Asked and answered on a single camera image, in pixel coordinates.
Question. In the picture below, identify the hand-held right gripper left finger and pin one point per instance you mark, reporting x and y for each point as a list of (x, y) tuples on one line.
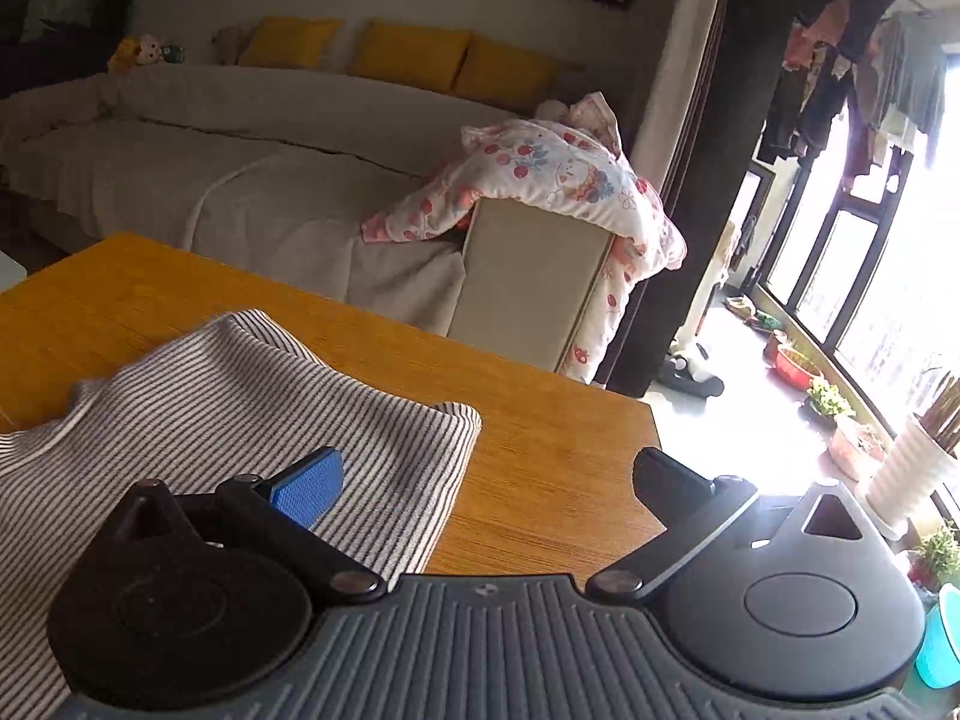
[(307, 484)]

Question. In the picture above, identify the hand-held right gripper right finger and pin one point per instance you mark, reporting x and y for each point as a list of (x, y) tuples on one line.
[(660, 478)]

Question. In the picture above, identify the grey striped sweater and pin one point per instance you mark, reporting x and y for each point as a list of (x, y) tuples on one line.
[(225, 405)]

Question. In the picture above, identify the hanging clothes on rack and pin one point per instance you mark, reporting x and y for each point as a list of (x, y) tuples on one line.
[(847, 30)]

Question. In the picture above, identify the white upright vacuum cleaner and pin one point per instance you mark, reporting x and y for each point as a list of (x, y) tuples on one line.
[(697, 360)]

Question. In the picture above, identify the small brown flower pot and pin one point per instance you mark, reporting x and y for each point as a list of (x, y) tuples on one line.
[(775, 349)]

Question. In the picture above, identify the red basin planter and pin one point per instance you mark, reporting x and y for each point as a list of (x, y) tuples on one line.
[(796, 369)]

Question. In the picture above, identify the green plant in black pot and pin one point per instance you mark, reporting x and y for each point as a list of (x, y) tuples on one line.
[(829, 399)]

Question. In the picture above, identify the green slippers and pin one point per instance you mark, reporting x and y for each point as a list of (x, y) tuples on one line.
[(765, 322)]

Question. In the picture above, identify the beige slippers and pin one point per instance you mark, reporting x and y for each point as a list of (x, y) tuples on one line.
[(741, 307)]

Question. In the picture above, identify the pink trough planter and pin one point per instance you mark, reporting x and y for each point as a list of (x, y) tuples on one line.
[(859, 450)]

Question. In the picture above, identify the white ribbed plant pot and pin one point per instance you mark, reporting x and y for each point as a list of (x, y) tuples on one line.
[(911, 472)]

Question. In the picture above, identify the small plant in red pot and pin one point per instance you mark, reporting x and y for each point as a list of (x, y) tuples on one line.
[(937, 555)]

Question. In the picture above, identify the floral quilt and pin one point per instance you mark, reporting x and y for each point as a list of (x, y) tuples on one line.
[(570, 172)]

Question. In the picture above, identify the teal bucket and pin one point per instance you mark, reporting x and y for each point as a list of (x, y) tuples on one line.
[(941, 641)]

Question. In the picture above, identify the grey covered sofa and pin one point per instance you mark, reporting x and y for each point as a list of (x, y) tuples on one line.
[(187, 165)]

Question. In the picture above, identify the black framed window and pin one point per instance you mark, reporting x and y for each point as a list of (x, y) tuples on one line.
[(877, 204)]

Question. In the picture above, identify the dark brown curtain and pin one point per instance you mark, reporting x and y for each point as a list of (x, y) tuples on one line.
[(720, 127)]

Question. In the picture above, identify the yellow cushion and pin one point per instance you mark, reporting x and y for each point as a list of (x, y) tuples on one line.
[(506, 75), (409, 52), (289, 41)]

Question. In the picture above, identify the beige plush toy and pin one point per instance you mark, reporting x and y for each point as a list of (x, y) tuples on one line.
[(234, 43)]

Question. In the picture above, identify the white and pink plush toy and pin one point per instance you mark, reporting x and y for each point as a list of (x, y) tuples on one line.
[(150, 51)]

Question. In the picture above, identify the yellow plush toy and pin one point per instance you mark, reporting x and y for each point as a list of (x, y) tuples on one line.
[(124, 56)]

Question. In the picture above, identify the dark cabinet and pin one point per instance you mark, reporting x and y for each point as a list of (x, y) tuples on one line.
[(67, 52)]

